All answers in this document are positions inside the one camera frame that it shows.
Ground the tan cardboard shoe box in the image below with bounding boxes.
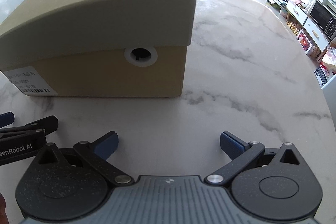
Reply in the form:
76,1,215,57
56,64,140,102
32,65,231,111
1,46,187,97

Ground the tan shoe box lid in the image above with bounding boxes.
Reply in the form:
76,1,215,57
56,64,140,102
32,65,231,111
1,0,196,68

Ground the person's left hand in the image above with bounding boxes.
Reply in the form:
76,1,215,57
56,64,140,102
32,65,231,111
0,194,8,224

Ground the black microwave oven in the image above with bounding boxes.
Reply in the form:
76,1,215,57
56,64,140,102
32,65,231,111
309,1,336,40

